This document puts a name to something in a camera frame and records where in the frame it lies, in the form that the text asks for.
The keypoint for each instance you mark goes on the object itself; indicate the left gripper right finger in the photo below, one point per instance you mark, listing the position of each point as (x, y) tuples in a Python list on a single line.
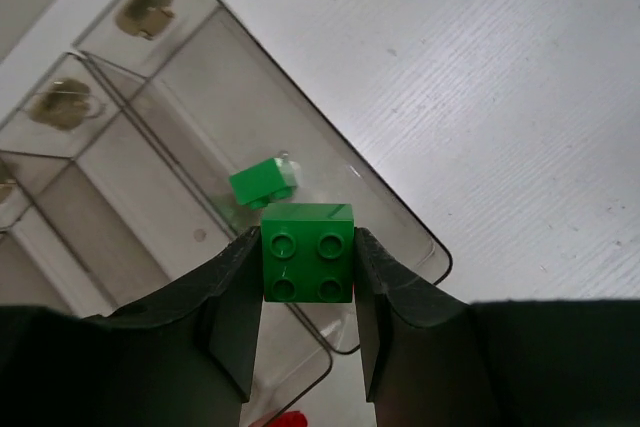
[(429, 359)]

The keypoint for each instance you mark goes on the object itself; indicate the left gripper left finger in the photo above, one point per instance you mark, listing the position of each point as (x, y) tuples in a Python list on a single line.
[(180, 356)]

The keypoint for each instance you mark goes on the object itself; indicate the red round lego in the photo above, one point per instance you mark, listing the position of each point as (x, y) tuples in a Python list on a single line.
[(290, 419)]

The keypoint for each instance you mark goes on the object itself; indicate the green lego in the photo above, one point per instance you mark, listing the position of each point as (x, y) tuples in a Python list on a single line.
[(308, 252), (266, 182)]

